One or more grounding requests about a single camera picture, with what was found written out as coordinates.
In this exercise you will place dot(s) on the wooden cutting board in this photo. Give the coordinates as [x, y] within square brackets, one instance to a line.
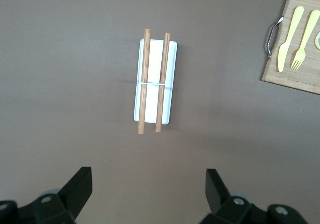
[287, 79]

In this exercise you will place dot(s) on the lemon slice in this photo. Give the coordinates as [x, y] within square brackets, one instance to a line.
[318, 40]

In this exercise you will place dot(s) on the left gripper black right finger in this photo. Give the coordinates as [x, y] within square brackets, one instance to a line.
[217, 196]

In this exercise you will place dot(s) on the wooden rack rod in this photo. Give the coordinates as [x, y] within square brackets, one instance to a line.
[146, 59]
[165, 59]

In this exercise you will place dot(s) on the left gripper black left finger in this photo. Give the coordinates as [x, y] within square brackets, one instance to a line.
[72, 196]

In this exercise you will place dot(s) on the yellow plastic fork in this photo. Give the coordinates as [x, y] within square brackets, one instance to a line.
[306, 37]

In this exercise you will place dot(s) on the yellow plastic knife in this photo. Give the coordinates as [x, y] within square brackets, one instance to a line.
[283, 54]

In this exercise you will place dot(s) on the white rectangular rack tray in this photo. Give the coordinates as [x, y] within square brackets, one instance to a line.
[155, 59]

